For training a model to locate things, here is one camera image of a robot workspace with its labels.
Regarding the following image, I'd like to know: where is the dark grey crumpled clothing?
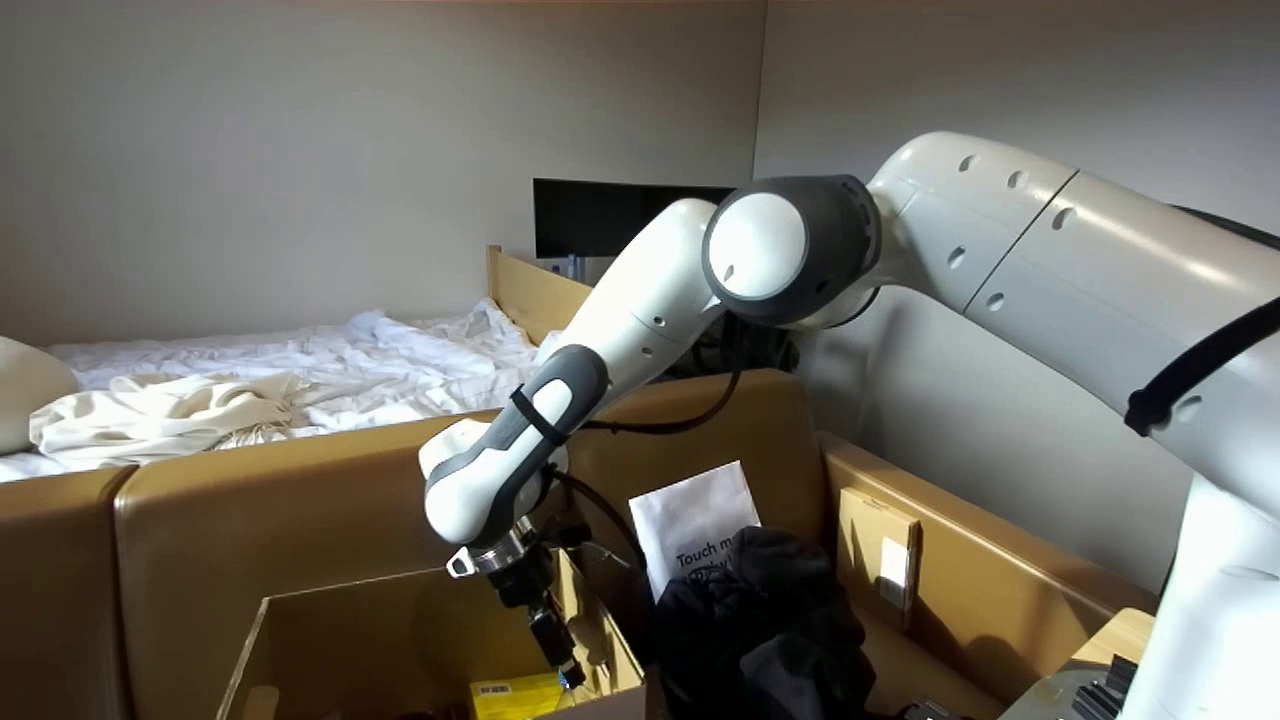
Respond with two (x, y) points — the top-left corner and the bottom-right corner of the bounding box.
(648, 524), (879, 720)

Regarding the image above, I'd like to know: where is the cream pillow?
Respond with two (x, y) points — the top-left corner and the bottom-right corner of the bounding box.
(0, 332), (83, 460)

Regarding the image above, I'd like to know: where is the wooden bed frame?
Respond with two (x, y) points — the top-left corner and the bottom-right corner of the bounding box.
(483, 243), (600, 350)

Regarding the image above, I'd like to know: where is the cardboard box with handle slot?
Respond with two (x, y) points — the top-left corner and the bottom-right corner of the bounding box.
(213, 547), (672, 720)

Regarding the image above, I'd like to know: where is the white crumpled bedsheet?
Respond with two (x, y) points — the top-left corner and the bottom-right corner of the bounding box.
(0, 294), (552, 487)

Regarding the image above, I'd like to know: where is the cream crumpled blanket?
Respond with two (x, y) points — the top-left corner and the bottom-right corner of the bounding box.
(23, 368), (327, 473)

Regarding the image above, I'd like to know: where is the white paper sheet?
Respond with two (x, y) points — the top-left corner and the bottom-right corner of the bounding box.
(624, 457), (762, 603)

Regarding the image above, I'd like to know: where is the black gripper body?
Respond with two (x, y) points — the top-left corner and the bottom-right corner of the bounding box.
(490, 531), (579, 622)

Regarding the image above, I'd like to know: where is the black computer monitor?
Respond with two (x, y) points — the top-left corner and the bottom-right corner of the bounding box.
(526, 172), (738, 262)

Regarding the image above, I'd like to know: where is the yellow book with barcode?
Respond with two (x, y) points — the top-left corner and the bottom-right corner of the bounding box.
(463, 667), (600, 720)

